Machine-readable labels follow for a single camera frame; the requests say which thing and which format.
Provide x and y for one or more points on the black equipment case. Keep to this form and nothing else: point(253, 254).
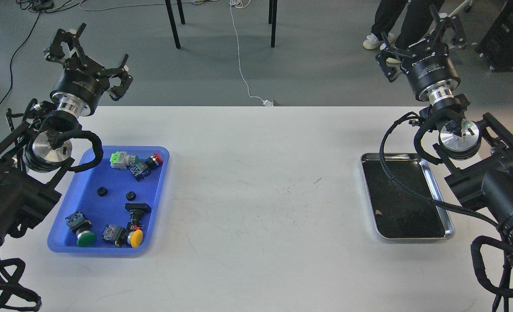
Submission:
point(497, 45)

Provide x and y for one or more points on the black table leg left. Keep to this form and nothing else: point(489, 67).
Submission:
point(171, 17)

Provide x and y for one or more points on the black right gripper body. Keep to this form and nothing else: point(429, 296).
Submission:
point(428, 68)

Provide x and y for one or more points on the yellow mushroom push button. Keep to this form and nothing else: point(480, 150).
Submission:
point(120, 236)

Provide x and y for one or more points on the black table leg right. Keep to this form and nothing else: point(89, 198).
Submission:
point(272, 20)

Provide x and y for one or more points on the red push button switch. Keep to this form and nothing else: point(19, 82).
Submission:
point(140, 169)

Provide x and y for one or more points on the small black gear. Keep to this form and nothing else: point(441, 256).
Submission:
point(102, 191)
point(130, 196)

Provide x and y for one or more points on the silver metal tray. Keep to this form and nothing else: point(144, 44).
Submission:
point(398, 216)

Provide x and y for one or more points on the black push button switch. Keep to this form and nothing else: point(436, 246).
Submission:
point(136, 212)

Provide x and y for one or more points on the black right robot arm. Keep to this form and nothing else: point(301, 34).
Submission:
point(478, 154)

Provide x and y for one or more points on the green mushroom push button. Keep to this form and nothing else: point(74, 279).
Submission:
point(79, 224)

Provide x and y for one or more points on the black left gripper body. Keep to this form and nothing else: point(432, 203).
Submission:
point(80, 88)

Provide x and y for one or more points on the black table leg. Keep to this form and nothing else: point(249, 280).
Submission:
point(272, 20)
point(171, 17)

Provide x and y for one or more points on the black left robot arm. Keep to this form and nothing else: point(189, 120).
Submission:
point(47, 144)

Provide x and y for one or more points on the green white push button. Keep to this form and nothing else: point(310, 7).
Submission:
point(122, 160)

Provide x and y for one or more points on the blue plastic tray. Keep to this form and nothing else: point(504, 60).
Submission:
point(82, 196)

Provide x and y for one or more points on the white chair base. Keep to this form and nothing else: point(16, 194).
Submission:
point(464, 6)

